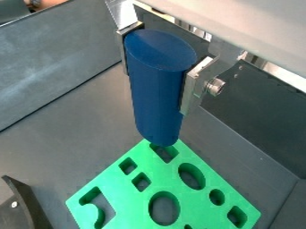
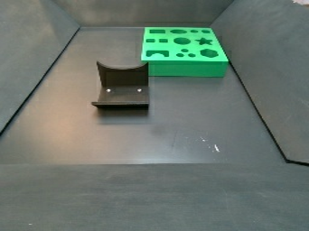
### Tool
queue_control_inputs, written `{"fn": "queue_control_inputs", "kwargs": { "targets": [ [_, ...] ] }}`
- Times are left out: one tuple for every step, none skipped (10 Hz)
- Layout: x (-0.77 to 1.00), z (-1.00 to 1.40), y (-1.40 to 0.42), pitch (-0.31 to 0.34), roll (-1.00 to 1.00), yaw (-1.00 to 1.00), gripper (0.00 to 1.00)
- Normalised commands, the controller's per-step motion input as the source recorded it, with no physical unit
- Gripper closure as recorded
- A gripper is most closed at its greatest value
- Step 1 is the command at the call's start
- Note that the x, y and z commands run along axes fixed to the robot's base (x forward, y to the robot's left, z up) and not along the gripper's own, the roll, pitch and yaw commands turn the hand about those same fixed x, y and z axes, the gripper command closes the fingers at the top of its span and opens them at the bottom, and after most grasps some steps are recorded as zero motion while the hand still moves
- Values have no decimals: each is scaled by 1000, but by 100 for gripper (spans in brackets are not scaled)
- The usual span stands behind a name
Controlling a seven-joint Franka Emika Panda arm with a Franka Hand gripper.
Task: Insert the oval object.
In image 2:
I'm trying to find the black curved holder stand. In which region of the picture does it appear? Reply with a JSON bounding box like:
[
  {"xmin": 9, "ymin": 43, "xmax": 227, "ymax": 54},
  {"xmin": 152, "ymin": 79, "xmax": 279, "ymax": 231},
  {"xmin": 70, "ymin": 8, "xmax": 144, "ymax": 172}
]
[{"xmin": 93, "ymin": 62, "xmax": 150, "ymax": 107}]

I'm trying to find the green shape sorter box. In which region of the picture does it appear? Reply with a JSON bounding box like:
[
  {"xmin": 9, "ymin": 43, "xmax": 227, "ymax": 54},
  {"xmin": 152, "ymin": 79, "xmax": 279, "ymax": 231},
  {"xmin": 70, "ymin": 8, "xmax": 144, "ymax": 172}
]
[{"xmin": 142, "ymin": 27, "xmax": 229, "ymax": 78}]

